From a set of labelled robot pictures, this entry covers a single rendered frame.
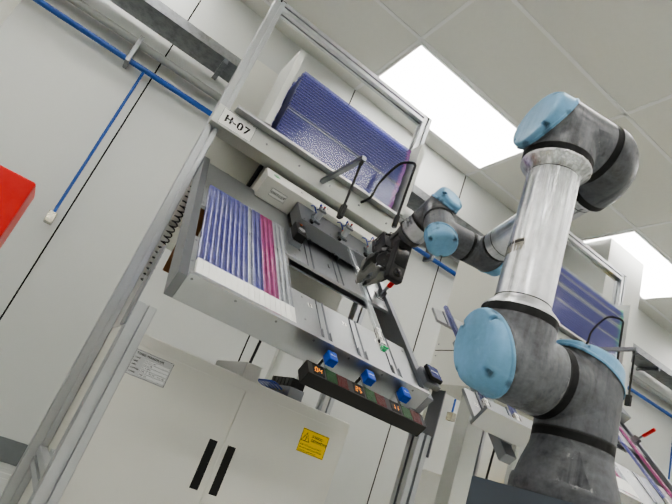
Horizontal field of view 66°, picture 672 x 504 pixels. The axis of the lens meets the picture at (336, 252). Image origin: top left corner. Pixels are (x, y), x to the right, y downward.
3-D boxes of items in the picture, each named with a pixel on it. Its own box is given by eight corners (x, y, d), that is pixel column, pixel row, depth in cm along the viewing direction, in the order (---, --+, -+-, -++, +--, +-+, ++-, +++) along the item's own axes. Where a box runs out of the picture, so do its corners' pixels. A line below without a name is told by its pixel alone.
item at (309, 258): (378, 322, 163) (389, 310, 161) (190, 217, 137) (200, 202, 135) (359, 269, 192) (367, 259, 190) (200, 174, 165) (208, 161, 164)
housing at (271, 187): (359, 277, 188) (383, 248, 184) (244, 209, 169) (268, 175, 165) (355, 266, 195) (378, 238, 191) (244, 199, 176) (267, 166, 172)
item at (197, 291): (411, 413, 130) (430, 394, 128) (171, 298, 104) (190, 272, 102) (410, 409, 131) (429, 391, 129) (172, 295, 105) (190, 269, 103)
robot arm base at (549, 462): (644, 536, 70) (653, 462, 74) (574, 504, 65) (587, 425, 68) (550, 508, 83) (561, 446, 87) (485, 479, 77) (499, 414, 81)
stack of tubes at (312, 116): (392, 209, 191) (412, 151, 200) (275, 130, 170) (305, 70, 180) (372, 216, 201) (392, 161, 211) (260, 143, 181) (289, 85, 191)
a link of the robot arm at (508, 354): (571, 423, 71) (631, 113, 90) (482, 382, 68) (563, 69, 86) (514, 418, 82) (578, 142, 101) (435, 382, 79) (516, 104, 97)
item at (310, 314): (417, 403, 130) (425, 394, 129) (179, 285, 104) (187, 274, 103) (398, 354, 147) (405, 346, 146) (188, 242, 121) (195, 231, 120)
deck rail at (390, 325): (417, 416, 131) (433, 400, 129) (411, 413, 130) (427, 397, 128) (363, 272, 192) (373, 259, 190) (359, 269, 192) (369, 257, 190)
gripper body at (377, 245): (389, 256, 148) (419, 229, 142) (391, 276, 141) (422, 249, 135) (369, 243, 145) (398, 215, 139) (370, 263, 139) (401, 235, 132)
